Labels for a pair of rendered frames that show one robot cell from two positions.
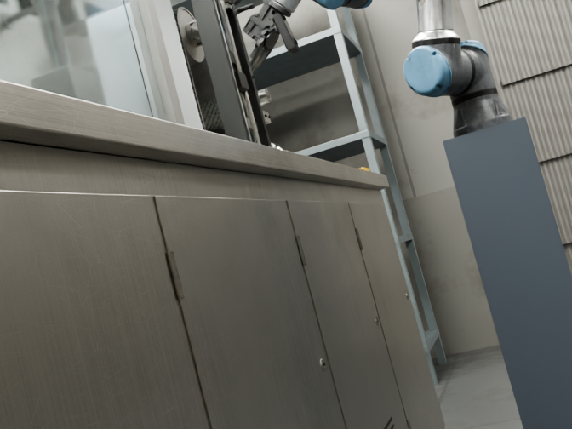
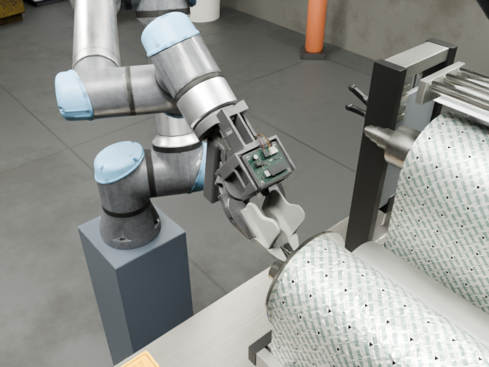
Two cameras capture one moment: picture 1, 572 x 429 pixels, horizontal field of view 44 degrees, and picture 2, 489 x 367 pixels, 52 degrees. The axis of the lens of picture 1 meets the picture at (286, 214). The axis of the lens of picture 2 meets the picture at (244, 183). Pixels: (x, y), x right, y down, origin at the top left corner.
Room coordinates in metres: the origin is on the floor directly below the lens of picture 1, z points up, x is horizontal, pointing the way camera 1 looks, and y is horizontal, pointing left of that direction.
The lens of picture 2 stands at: (2.45, 0.21, 1.75)
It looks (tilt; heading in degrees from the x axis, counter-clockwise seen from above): 36 degrees down; 212
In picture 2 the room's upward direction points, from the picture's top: straight up
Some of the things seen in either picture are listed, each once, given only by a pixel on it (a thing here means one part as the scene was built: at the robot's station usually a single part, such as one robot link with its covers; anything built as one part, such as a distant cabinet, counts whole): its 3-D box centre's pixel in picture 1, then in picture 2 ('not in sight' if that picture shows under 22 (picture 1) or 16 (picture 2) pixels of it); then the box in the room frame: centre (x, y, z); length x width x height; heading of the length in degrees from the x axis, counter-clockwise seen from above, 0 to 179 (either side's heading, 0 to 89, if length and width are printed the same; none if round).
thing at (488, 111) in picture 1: (479, 114); (128, 213); (1.78, -0.54, 0.95); 0.15 x 0.15 x 0.10
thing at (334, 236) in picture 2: not in sight; (306, 279); (2.01, 0.04, 1.25); 0.15 x 0.01 x 0.15; 162
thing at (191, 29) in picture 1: (202, 31); (412, 151); (1.76, 0.09, 1.34); 0.06 x 0.06 x 0.06; 72
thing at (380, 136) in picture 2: not in sight; (380, 136); (1.75, 0.03, 1.34); 0.06 x 0.03 x 0.03; 72
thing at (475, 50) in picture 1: (465, 71); (124, 175); (1.78, -0.54, 1.07); 0.13 x 0.12 x 0.14; 134
